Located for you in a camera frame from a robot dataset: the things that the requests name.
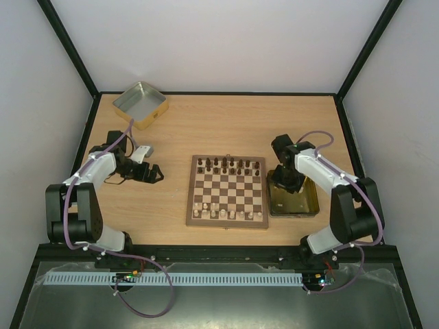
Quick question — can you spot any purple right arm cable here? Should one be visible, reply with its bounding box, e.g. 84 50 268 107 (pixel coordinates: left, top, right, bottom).
296 130 384 295

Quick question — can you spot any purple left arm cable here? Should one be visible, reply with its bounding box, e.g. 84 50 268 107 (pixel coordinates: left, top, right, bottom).
64 118 176 319

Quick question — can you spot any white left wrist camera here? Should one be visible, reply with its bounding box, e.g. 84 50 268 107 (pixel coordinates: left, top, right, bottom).
130 145 154 164

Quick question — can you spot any empty gold tin box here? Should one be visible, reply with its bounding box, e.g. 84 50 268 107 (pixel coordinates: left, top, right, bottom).
112 81 169 130

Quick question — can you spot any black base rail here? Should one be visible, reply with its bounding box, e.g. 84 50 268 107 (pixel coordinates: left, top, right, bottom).
95 243 340 271

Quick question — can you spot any white slotted cable duct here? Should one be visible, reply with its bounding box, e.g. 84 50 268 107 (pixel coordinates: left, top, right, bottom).
43 271 302 287

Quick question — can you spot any gold tin lid tray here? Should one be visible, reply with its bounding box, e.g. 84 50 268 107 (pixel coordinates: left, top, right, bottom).
267 170 320 218

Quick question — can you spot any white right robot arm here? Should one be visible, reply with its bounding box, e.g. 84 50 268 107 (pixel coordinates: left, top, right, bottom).
271 130 385 269

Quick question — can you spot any wooden chess board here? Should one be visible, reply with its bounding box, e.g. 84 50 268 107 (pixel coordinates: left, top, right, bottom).
186 156 268 230

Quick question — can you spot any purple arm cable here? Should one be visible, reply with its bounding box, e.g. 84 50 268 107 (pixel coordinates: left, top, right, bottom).
296 130 384 295
64 118 176 319

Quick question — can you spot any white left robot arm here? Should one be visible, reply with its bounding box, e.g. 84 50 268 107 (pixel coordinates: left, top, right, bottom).
45 130 164 253

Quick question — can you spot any dark chess pieces row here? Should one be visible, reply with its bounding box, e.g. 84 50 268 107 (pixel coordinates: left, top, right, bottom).
192 155 265 177

